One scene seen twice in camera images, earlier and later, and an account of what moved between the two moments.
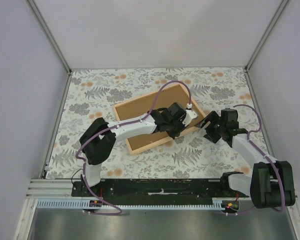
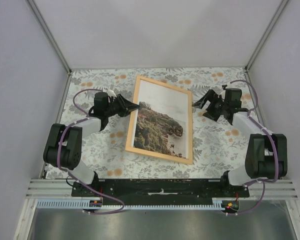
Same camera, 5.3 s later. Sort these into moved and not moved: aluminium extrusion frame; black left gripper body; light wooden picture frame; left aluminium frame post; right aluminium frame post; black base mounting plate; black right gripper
Moved: black left gripper body; black right gripper; light wooden picture frame
Not moved: aluminium extrusion frame; black base mounting plate; left aluminium frame post; right aluminium frame post
